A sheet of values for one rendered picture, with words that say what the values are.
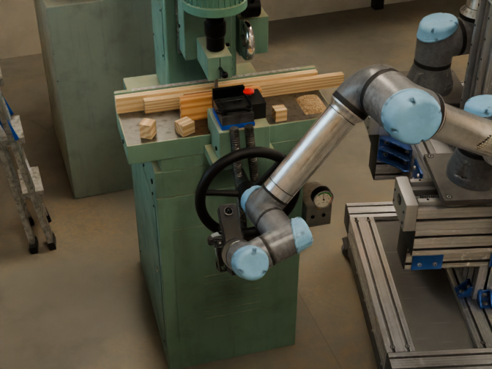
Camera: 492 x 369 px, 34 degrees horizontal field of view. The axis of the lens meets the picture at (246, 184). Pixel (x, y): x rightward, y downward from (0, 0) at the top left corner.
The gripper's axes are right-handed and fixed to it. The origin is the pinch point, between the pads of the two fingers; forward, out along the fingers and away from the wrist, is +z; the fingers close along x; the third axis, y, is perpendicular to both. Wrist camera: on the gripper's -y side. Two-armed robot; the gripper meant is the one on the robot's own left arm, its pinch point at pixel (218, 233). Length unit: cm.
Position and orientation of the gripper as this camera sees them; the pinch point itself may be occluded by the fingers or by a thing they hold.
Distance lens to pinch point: 212.0
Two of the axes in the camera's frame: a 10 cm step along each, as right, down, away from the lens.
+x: 9.6, -1.6, 2.2
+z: -2.4, -0.8, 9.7
